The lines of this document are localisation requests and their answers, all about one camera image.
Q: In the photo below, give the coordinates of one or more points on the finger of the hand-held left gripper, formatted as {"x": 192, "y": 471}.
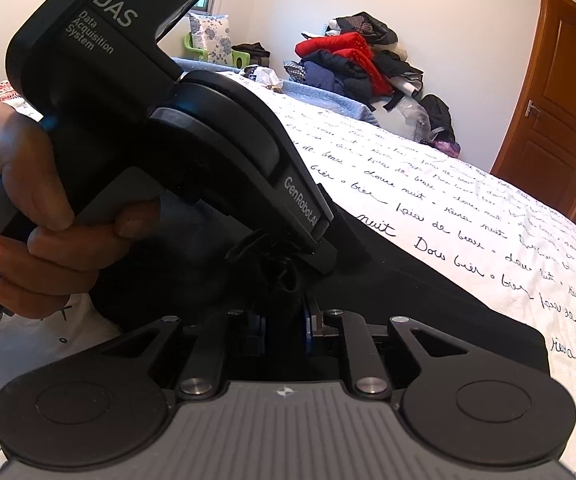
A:
{"x": 320, "y": 257}

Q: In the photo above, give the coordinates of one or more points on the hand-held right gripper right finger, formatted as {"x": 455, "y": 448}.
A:
{"x": 310, "y": 332}

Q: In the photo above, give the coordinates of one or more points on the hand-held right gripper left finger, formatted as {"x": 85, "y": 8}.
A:
{"x": 259, "y": 332}

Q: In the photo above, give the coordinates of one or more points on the black pants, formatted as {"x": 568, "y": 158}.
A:
{"x": 418, "y": 300}

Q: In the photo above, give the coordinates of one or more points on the person's left hand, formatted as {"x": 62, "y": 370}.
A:
{"x": 32, "y": 270}

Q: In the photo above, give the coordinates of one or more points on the floral pillow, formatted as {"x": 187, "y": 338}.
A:
{"x": 210, "y": 37}

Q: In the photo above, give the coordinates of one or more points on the green plastic seat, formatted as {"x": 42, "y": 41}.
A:
{"x": 240, "y": 56}

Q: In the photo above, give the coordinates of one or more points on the window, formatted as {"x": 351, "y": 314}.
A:
{"x": 205, "y": 2}

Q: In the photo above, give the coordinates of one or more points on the dark brown cloth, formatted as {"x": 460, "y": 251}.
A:
{"x": 253, "y": 52}

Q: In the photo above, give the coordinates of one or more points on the white and black bag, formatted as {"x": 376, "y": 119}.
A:
{"x": 263, "y": 77}

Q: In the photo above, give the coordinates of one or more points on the white script-printed bed cover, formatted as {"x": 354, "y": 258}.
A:
{"x": 443, "y": 210}

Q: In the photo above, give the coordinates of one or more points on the light blue blanket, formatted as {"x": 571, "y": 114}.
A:
{"x": 318, "y": 95}

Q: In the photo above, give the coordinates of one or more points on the clear plastic bag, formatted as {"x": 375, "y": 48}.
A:
{"x": 413, "y": 117}

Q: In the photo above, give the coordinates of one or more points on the purple cloth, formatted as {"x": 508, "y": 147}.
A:
{"x": 448, "y": 147}

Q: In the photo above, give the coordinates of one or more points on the red garment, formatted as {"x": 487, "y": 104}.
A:
{"x": 348, "y": 52}

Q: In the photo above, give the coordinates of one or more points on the wooden door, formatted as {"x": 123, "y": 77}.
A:
{"x": 553, "y": 110}

